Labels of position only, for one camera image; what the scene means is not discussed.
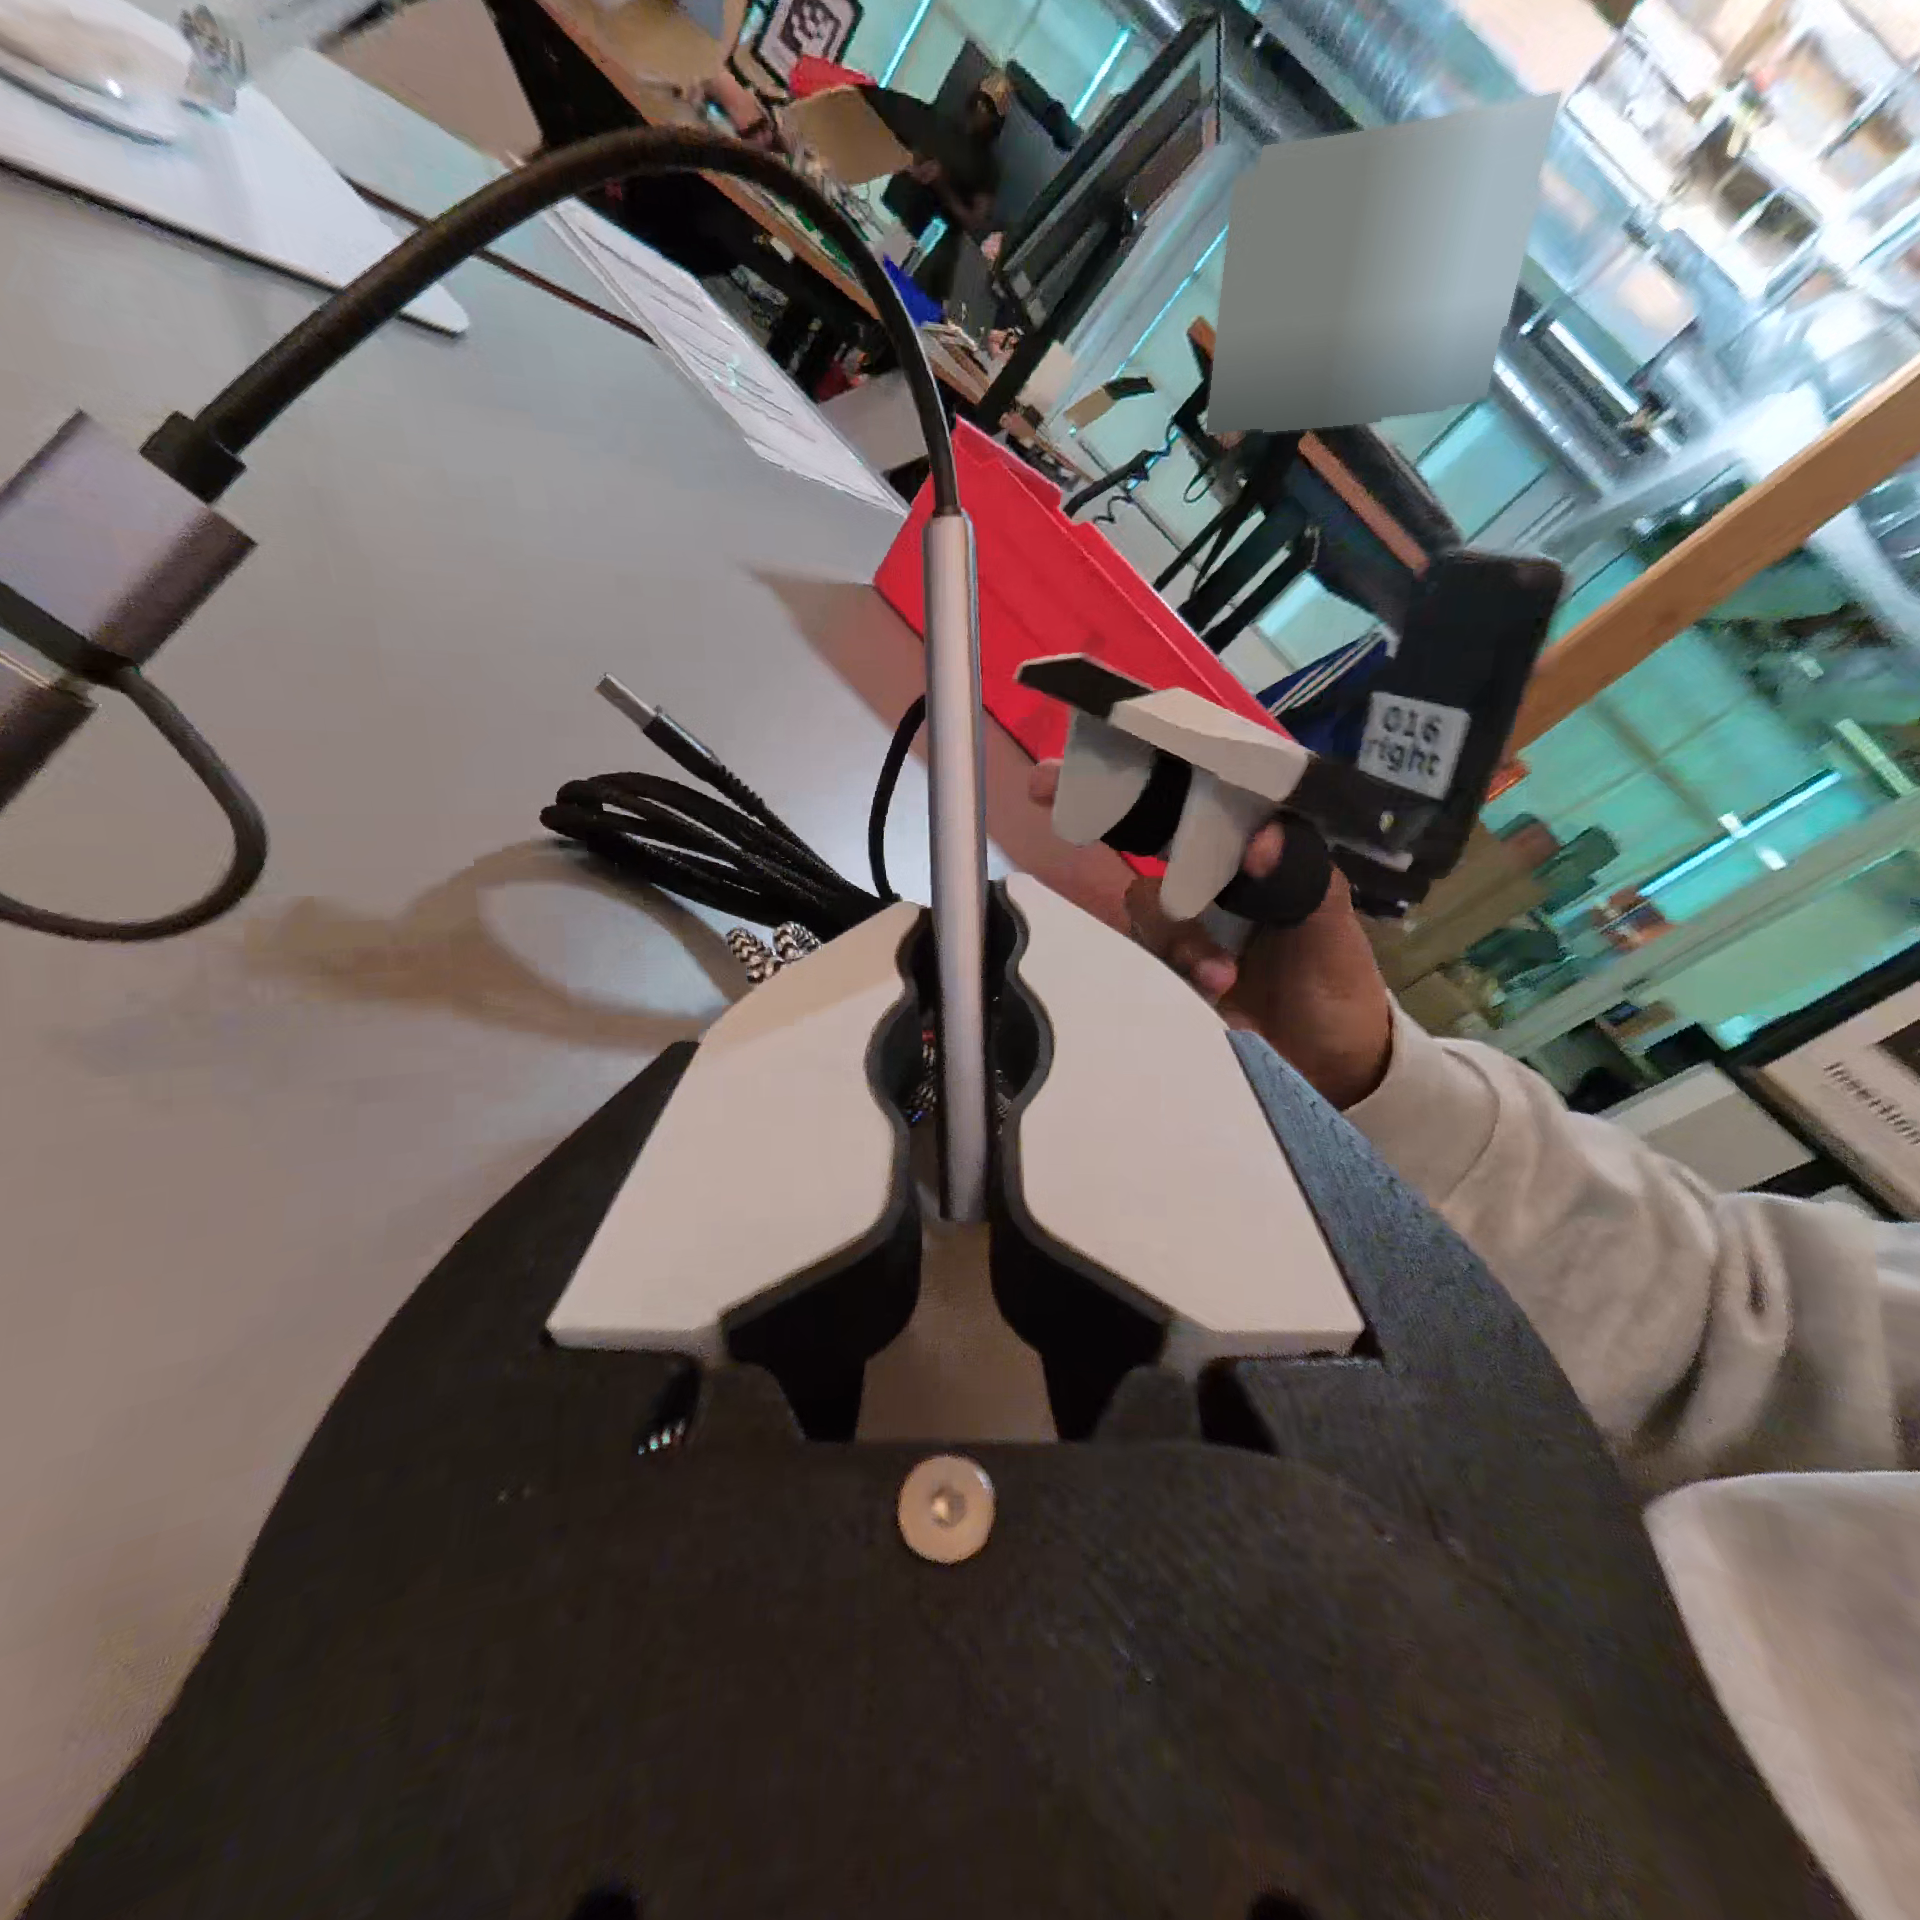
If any person's right forearm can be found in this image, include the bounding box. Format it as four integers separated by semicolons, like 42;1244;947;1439
1341;996;1920;1503

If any black computer monitor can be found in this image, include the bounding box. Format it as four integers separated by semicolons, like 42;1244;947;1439
997;17;1225;362

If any wooden beam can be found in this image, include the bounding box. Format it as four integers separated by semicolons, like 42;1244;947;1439
1507;359;1920;752

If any white computer mouse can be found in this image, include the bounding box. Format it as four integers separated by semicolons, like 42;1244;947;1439
0;23;189;146

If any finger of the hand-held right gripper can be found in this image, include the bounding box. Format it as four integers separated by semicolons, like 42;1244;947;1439
1015;652;1315;805

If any person's grey sweatshirt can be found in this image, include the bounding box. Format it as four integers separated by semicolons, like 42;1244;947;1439
1641;1464;1920;1920

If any printed tag marker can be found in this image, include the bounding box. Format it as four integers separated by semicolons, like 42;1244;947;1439
745;0;859;85

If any dark grey cable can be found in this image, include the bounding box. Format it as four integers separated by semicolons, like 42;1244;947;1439
0;576;273;945

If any grey usb adapter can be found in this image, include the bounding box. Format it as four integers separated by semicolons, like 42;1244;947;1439
0;412;256;805

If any person's right hand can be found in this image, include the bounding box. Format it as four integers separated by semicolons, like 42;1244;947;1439
1122;863;1402;1116

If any black usb cable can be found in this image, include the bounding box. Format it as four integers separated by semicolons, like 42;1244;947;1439
540;674;904;935

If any white paper sheet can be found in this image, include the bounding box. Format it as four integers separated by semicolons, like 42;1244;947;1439
547;202;909;520

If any white printed sign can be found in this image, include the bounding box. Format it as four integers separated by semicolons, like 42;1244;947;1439
1756;1019;1920;1221

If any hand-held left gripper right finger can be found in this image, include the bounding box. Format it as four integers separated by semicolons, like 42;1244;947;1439
987;874;1369;1363

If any black hub cable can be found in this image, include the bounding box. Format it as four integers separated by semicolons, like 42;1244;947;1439
141;129;965;520

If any red plastic bin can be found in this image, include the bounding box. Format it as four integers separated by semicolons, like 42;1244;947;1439
874;416;1306;781

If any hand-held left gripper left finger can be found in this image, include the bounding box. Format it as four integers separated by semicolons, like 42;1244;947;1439
544;897;923;1361

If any white desk pad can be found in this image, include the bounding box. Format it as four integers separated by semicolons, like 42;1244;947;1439
0;0;474;338

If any thin black cable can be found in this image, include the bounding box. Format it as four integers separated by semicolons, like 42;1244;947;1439
866;698;932;903

